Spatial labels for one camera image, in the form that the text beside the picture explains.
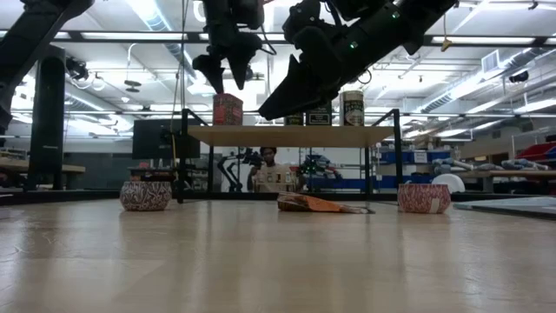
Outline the white air vent grille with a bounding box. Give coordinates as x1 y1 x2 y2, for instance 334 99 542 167
480 50 500 75

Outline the red smoked paprika tin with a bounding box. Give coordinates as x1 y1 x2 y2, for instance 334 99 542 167
212 93 244 127

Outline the tall black column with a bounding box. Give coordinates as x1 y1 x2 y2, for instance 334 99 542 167
26 45 66 191

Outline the purple patterned candle tin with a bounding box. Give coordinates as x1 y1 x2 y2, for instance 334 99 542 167
120 181 173 212

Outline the wooden shelf with black frame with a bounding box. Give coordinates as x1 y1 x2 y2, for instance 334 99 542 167
176 107 403 204

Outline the black spotlight on column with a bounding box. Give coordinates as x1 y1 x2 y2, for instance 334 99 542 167
64 57 90 82

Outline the black square spice tin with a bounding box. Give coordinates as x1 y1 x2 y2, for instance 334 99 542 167
306 100 333 127

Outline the cluttered wooden workbench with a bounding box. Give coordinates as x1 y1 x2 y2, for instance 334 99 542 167
451 169 556 195

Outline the orange spice pouch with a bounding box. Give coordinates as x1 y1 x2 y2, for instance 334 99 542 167
276 192 375 215

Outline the blue storage bin rack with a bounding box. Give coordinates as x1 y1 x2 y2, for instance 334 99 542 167
303 150 453 192

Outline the black aluminium table frame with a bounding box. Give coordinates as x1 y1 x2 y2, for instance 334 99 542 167
0 189 556 208

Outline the white round object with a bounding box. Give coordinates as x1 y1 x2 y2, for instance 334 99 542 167
432 173 466 195

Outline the wooden workbench with dark base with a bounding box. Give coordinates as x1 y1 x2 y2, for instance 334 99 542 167
0 156 87 191

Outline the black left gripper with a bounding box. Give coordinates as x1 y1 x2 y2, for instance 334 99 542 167
192 0 267 95

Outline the tan-lidded white spice canister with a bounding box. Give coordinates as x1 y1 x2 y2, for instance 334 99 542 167
339 90 365 127

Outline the black monitor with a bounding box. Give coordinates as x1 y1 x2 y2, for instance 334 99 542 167
132 118 202 160

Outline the black overhead crossbar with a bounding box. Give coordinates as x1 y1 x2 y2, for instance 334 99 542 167
0 29 556 48

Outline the red storage bin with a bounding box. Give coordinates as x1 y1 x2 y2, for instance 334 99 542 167
514 142 556 162

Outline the Yellowstone poster book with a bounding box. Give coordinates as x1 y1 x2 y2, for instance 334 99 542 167
453 196 556 221

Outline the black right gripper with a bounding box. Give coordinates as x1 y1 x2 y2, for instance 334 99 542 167
258 0 348 122

